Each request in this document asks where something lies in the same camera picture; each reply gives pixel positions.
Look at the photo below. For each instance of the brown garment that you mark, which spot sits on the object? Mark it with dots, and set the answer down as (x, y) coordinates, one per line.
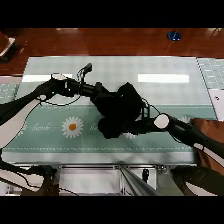
(208, 125)

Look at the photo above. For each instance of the black garment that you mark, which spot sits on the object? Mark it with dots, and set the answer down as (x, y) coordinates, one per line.
(123, 106)

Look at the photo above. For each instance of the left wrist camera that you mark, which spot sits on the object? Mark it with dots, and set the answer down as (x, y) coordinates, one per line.
(88, 67)

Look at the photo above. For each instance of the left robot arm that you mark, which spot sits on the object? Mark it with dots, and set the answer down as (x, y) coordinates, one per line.
(20, 106)

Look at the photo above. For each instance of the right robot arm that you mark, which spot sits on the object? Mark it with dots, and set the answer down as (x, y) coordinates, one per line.
(186, 130)

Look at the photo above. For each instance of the blue round object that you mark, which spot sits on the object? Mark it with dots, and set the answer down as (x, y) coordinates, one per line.
(174, 35)

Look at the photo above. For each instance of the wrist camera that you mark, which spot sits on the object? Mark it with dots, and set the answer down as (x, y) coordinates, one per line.
(145, 108)
(88, 67)

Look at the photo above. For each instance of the silver frame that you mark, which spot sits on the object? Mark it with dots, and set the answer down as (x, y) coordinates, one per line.
(140, 186)

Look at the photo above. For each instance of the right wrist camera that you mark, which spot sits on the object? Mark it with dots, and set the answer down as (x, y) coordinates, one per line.
(145, 108)

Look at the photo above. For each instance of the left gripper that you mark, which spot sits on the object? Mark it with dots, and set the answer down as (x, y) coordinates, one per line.
(101, 91)

